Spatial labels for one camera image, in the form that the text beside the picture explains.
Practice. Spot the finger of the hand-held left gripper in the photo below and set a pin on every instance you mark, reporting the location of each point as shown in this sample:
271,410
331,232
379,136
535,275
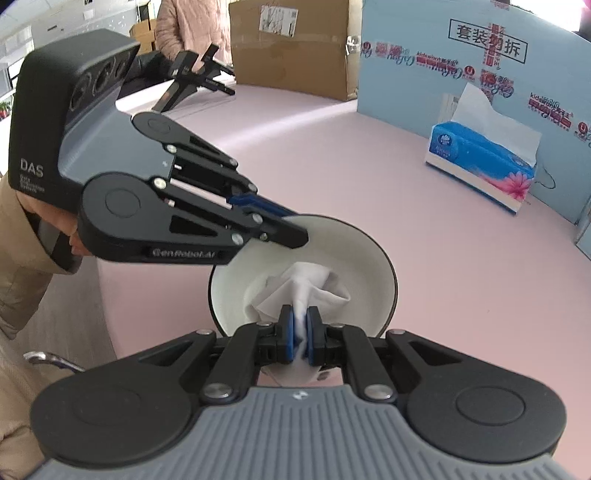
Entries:
277,233
207,159

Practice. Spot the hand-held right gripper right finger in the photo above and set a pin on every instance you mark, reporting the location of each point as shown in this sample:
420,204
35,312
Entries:
310,339

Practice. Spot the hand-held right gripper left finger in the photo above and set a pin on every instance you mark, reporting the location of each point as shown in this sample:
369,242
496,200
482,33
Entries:
287,339

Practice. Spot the white tissue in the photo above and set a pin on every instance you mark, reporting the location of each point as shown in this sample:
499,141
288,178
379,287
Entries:
300,286

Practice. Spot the white bowl with black rim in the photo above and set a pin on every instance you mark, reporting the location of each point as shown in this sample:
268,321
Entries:
351,258

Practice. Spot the person's left forearm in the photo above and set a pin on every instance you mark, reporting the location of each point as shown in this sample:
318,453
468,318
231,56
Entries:
23,258

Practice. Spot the black gripper stand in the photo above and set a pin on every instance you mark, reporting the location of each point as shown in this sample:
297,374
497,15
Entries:
194,74

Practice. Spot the large brown cardboard box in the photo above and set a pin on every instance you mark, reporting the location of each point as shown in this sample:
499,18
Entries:
286,60

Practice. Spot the blue cardboard panel with red tape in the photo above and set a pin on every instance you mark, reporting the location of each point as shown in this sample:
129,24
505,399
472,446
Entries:
415,83

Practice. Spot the blue floral tissue box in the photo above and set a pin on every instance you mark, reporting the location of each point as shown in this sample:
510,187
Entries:
480,161

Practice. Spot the chrome chair bar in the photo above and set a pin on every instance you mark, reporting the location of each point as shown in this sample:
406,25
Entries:
51,359

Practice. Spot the person's beige coat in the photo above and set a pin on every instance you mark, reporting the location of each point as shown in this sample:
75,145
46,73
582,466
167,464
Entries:
23,406

